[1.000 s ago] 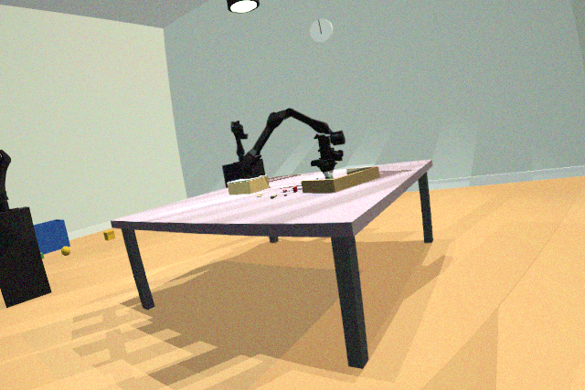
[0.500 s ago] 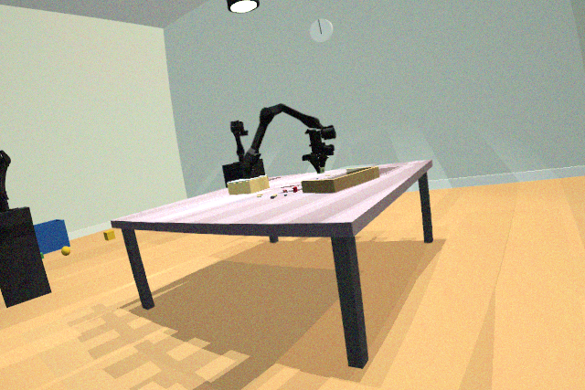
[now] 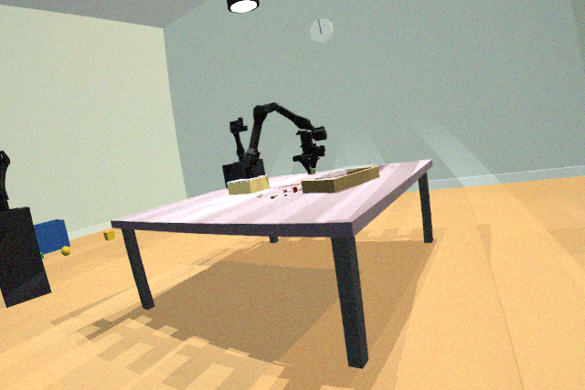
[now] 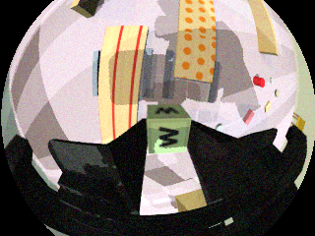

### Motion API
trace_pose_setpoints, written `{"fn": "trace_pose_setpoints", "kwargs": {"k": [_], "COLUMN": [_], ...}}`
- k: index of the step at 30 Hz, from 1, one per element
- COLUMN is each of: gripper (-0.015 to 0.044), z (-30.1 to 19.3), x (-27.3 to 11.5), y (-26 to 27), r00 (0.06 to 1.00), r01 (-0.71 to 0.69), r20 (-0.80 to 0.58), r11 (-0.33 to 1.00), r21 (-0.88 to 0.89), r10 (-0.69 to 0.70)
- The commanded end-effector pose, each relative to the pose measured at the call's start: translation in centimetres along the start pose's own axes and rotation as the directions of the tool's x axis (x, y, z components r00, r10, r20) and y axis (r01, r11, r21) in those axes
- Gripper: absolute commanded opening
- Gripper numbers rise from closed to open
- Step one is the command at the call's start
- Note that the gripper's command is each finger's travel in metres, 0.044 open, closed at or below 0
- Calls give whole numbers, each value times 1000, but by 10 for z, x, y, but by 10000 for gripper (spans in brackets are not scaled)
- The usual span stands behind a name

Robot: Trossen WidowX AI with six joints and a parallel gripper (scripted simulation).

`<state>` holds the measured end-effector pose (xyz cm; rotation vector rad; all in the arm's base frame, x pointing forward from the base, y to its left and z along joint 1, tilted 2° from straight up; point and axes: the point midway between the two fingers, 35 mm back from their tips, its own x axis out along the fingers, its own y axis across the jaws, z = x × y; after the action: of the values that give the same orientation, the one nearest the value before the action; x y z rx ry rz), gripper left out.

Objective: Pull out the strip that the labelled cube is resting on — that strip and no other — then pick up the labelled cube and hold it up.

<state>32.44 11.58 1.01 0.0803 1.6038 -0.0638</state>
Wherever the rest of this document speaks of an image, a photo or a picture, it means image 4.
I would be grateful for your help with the yellow strip with orange dots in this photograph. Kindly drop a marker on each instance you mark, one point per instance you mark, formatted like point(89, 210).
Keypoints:
point(196, 41)

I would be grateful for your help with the yellow strip with red lines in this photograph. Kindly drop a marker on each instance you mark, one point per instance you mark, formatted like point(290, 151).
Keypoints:
point(119, 79)

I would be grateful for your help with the green cube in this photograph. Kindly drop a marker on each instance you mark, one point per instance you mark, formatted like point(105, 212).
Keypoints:
point(168, 129)

